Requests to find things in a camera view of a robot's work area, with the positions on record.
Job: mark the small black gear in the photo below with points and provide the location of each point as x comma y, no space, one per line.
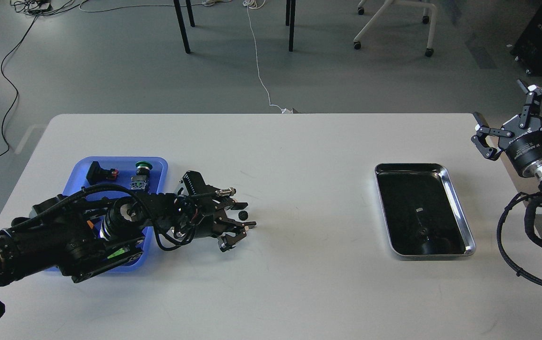
422,233
243,215

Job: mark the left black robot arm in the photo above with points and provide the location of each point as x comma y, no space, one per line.
102,227

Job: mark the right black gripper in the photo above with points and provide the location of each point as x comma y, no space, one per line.
535,151

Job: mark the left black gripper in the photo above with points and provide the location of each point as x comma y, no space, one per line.
196,210

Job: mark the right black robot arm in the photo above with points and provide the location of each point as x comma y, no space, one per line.
492,142

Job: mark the black table leg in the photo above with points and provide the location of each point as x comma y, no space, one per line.
181,21
290,16

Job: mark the black table leg right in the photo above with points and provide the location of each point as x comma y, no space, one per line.
290,16

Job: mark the black table leg left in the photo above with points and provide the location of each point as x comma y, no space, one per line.
181,21

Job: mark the black selector switch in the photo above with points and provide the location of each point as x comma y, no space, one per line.
97,174

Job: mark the silver metal tray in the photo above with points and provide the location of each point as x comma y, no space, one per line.
422,195

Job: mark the blue plastic tray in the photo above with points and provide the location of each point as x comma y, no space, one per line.
127,168

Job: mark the green push button switch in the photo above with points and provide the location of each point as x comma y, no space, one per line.
141,180

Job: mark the green illuminated push button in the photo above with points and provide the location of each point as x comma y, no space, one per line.
117,252

